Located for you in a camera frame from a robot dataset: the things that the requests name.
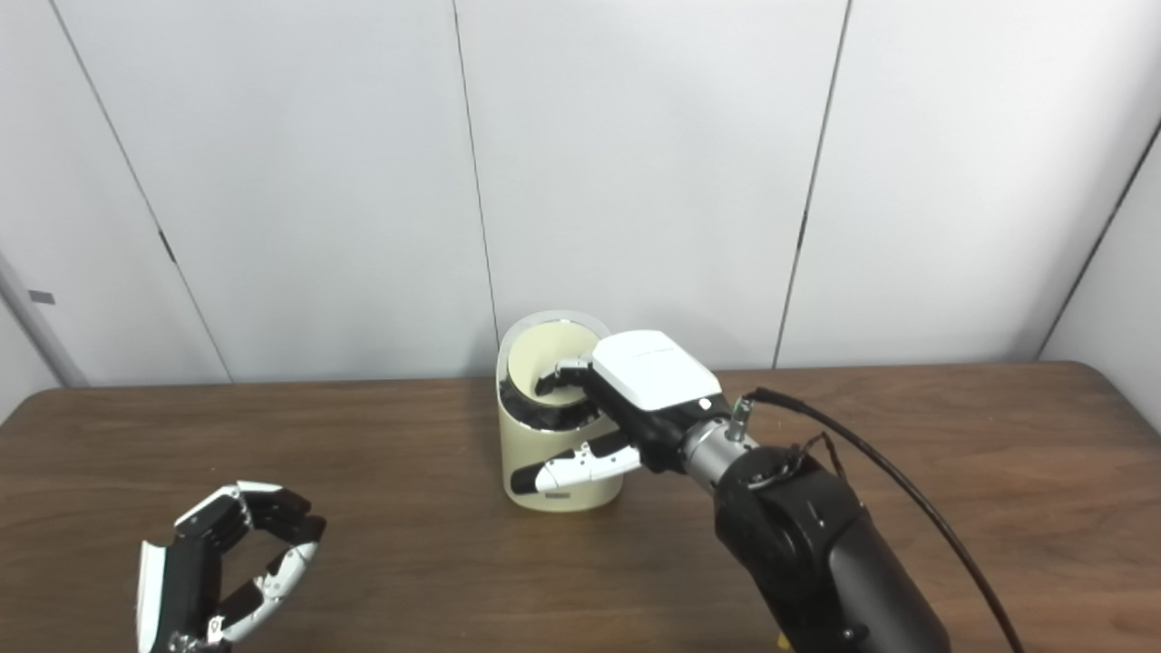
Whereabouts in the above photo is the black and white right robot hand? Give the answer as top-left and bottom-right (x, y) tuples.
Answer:
(510, 330), (731, 495)

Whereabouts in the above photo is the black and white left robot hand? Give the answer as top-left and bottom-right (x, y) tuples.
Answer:
(136, 481), (327, 653)

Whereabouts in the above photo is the round cream-colored bin lid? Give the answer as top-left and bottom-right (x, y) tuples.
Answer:
(506, 324), (604, 404)

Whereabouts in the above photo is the cream-colored bin body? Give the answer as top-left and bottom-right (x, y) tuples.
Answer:
(496, 311), (624, 512)

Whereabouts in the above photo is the black bin liner bag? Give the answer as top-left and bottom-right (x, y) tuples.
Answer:
(499, 376), (604, 432)

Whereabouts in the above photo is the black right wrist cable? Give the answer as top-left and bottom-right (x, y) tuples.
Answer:
(739, 387), (1026, 653)

